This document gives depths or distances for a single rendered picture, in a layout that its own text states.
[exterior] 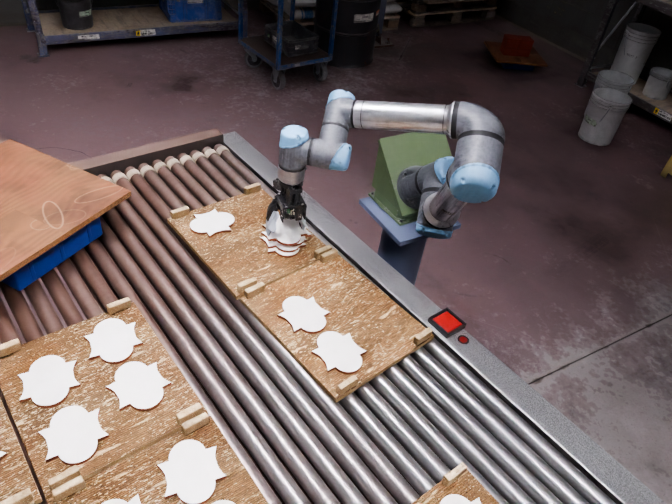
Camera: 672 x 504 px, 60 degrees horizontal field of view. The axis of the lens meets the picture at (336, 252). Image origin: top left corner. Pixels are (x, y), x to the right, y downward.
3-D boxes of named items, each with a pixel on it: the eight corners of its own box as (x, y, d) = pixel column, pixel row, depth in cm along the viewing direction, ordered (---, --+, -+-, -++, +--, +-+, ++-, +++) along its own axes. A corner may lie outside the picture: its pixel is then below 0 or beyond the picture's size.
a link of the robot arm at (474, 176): (453, 203, 195) (512, 136, 142) (446, 246, 191) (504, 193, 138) (418, 195, 194) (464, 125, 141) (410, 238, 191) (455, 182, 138)
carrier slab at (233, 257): (260, 191, 202) (260, 187, 201) (334, 256, 179) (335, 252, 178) (167, 222, 183) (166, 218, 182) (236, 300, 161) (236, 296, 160)
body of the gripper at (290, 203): (281, 225, 167) (283, 190, 159) (272, 207, 173) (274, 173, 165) (306, 221, 170) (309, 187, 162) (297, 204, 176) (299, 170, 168)
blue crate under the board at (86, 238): (31, 199, 185) (24, 172, 178) (106, 234, 176) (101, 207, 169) (-61, 251, 163) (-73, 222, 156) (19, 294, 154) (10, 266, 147)
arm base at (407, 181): (427, 164, 208) (444, 157, 199) (437, 205, 208) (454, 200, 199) (392, 169, 201) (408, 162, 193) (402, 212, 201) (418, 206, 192)
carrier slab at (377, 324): (336, 256, 180) (336, 252, 179) (433, 339, 157) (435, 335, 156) (239, 301, 160) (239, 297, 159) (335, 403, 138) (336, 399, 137)
